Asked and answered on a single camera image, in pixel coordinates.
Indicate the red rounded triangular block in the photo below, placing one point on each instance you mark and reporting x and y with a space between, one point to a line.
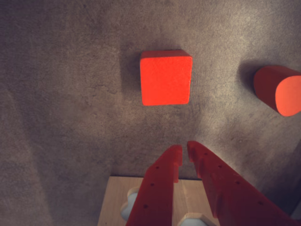
268 84

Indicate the red wooden cube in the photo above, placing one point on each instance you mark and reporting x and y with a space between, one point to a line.
165 80

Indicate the wooden shape sorter box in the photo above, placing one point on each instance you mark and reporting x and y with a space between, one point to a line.
113 195

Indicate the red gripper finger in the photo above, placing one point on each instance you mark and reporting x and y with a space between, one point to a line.
157 188
230 188

